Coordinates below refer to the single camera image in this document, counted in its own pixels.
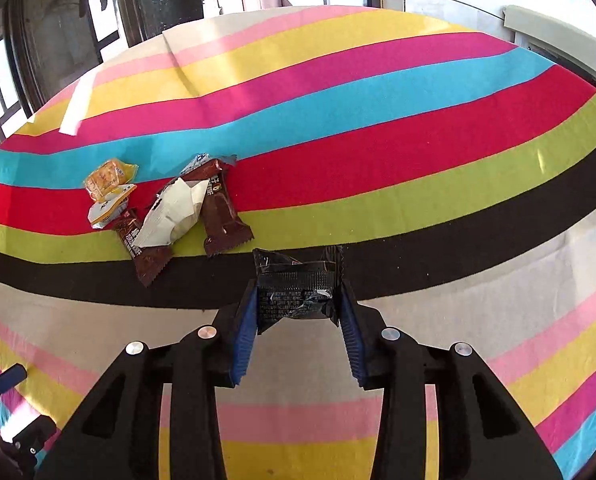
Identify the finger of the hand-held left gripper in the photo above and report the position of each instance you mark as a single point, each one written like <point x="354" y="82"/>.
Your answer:
<point x="9" y="376"/>

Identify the blue white packet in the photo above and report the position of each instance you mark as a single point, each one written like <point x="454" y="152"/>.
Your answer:
<point x="198" y="162"/>

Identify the yellow cake packet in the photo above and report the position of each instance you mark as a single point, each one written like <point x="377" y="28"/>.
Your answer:
<point x="109" y="176"/>

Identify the black snack packet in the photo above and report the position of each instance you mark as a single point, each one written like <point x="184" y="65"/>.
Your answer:
<point x="293" y="285"/>

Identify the white snack packet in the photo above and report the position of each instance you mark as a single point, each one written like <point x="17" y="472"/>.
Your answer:
<point x="170" y="215"/>

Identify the brown chocolate bar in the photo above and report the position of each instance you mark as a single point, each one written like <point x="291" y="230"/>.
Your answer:
<point x="223" y="210"/>
<point x="140" y="255"/>

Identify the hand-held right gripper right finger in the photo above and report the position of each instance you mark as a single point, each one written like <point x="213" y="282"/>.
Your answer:
<point x="353" y="340"/>

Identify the small white packet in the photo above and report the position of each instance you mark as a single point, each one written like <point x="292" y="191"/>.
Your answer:
<point x="107" y="208"/>

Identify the white appliance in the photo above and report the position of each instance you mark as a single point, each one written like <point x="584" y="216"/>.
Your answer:
<point x="552" y="35"/>

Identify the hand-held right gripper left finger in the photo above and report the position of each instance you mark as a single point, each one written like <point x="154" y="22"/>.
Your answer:
<point x="243" y="340"/>

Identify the colourful striped cloth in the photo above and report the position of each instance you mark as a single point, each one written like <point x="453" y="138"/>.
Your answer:
<point x="377" y="150"/>

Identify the dark window frame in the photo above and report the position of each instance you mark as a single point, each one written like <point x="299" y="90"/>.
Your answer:
<point x="123" y="10"/>

